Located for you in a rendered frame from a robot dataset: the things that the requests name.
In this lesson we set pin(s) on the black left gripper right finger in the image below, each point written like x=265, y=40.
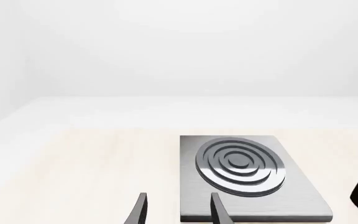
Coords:
x=219, y=212

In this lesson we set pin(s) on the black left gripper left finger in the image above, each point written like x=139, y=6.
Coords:
x=139, y=212

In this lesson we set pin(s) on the flat black stove plate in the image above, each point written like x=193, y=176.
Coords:
x=241, y=168

